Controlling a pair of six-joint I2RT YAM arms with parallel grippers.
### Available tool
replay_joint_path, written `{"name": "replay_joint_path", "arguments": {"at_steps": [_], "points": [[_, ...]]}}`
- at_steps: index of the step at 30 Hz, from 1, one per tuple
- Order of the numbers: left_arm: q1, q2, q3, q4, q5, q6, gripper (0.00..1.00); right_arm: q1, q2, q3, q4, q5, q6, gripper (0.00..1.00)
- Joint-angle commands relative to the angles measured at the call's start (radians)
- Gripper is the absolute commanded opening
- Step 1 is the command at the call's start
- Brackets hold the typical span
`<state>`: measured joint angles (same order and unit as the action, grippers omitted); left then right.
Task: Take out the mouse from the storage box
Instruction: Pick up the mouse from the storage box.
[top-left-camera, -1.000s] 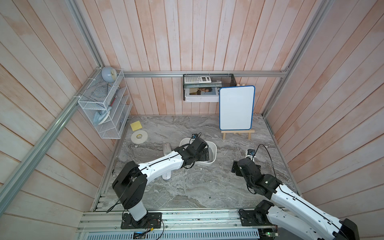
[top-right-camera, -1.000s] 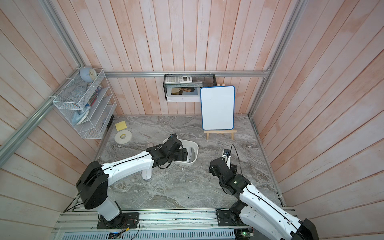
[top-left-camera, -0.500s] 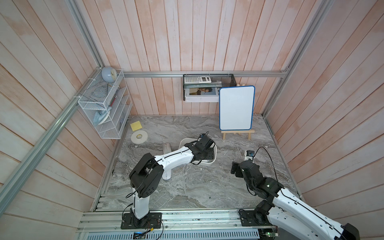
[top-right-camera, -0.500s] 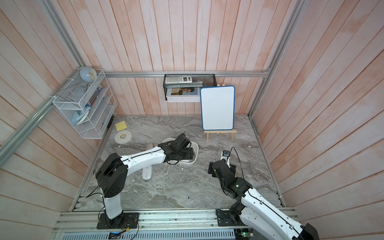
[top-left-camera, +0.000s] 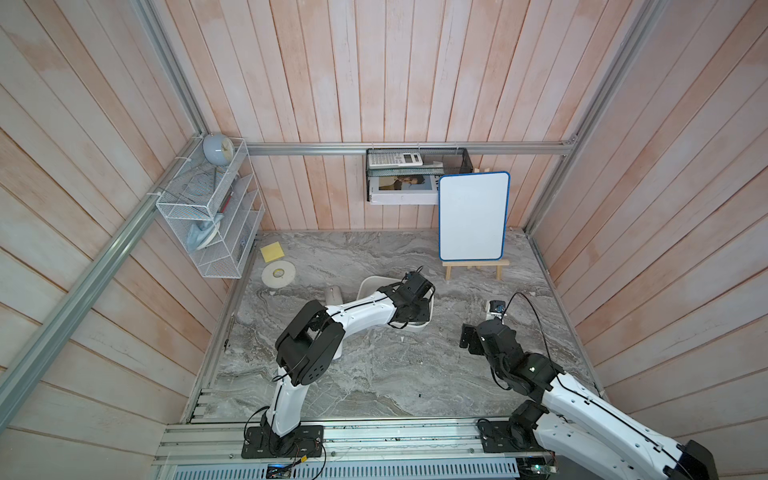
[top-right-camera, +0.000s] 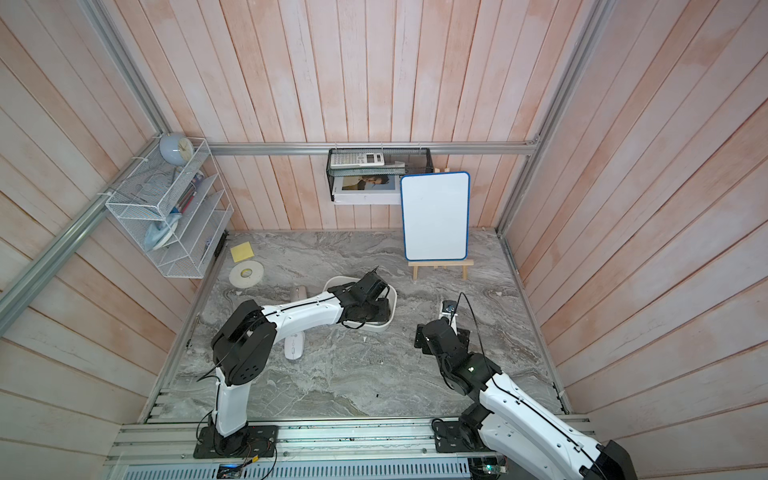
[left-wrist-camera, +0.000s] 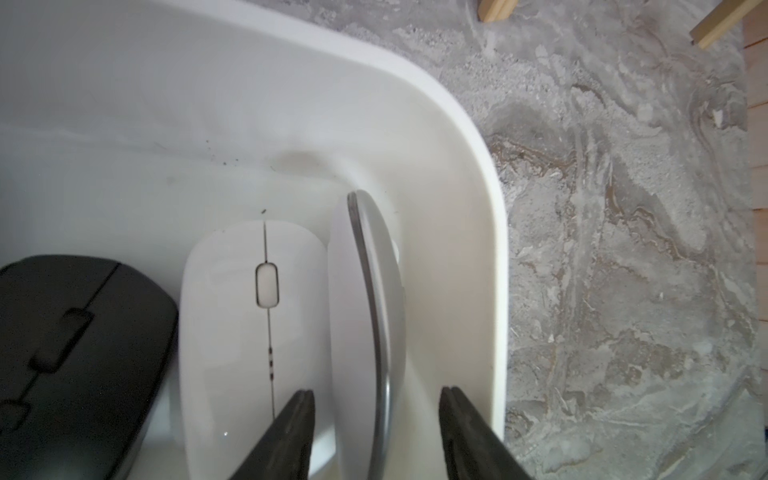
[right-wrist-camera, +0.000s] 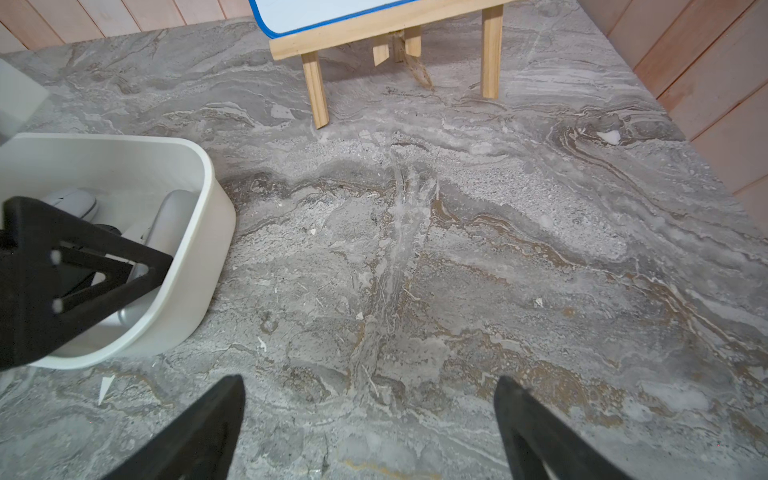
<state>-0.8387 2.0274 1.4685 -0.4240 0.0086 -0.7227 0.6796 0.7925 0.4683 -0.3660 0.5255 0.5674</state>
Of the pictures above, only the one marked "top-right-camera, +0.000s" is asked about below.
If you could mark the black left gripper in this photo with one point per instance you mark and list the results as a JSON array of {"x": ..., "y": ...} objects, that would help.
[{"x": 382, "y": 315}]

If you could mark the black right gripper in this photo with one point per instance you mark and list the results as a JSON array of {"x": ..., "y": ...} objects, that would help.
[{"x": 421, "y": 332}]

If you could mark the white plastic storage box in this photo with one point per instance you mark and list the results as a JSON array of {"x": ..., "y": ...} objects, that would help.
[{"x": 380, "y": 323}]

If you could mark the silver computer mouse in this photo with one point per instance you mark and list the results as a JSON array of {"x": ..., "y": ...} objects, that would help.
[{"x": 298, "y": 294}]

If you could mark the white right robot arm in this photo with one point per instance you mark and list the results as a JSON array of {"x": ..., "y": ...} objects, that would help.
[{"x": 504, "y": 419}]

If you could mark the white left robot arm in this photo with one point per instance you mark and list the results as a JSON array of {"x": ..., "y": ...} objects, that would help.
[{"x": 242, "y": 346}]

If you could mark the white photo box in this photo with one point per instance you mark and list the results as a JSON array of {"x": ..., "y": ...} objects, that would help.
[{"x": 366, "y": 190}]

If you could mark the small wooden easel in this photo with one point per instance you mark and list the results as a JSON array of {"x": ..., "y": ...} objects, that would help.
[{"x": 464, "y": 265}]

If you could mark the white tape roll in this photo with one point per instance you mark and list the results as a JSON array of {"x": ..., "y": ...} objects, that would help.
[{"x": 246, "y": 274}]

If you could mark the blue framed whiteboard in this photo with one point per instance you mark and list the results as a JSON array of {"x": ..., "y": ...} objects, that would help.
[{"x": 435, "y": 214}]

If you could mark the yellow sticky note pad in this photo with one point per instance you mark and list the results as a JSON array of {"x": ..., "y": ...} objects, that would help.
[{"x": 242, "y": 252}]

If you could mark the white calculator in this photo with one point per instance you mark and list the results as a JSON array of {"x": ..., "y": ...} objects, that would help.
[{"x": 346, "y": 160}]

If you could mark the light blue folded item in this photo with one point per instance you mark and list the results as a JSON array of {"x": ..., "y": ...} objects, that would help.
[{"x": 160, "y": 232}]

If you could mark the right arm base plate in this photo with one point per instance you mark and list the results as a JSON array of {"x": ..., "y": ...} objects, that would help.
[{"x": 455, "y": 436}]

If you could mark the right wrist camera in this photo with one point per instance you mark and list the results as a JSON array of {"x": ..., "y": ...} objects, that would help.
[{"x": 448, "y": 313}]

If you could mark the black wire basket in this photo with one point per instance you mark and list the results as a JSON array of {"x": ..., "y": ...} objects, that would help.
[{"x": 398, "y": 161}]

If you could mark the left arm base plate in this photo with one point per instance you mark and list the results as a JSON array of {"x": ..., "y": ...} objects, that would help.
[{"x": 249, "y": 441}]

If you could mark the white wire mesh shelf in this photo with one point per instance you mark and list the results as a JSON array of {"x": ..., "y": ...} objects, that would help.
[{"x": 153, "y": 188}]

